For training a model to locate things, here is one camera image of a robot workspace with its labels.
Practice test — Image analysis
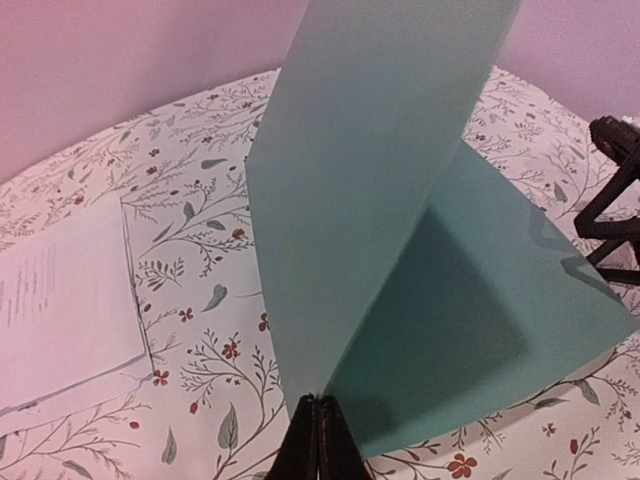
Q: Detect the floral patterned table mat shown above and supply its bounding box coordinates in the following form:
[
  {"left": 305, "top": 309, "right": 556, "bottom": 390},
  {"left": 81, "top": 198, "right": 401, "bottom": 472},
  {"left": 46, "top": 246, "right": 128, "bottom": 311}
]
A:
[{"left": 1, "top": 71, "right": 639, "bottom": 479}]

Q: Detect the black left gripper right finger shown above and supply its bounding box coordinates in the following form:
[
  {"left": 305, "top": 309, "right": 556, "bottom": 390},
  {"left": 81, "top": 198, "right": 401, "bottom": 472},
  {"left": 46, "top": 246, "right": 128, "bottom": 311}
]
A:
[{"left": 316, "top": 396, "right": 368, "bottom": 480}]

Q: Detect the white printed paper sheet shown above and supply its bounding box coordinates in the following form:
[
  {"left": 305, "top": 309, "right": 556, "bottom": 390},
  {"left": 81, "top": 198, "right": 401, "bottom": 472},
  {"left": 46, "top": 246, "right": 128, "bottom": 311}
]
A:
[{"left": 1, "top": 194, "right": 152, "bottom": 430}]

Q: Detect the teal plastic folder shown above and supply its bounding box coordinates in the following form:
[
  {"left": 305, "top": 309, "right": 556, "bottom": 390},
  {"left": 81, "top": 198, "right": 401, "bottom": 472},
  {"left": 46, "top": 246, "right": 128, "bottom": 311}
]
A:
[{"left": 246, "top": 1, "right": 636, "bottom": 457}]

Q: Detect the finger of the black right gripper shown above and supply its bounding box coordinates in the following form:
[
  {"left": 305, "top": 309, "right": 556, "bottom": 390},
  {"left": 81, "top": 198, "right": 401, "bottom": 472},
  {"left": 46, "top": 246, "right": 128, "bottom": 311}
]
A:
[{"left": 572, "top": 115, "right": 640, "bottom": 287}]

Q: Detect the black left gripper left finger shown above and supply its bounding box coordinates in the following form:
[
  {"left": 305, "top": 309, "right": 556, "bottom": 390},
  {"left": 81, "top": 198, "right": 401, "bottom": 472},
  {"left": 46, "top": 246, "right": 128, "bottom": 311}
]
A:
[{"left": 267, "top": 394, "right": 316, "bottom": 480}]

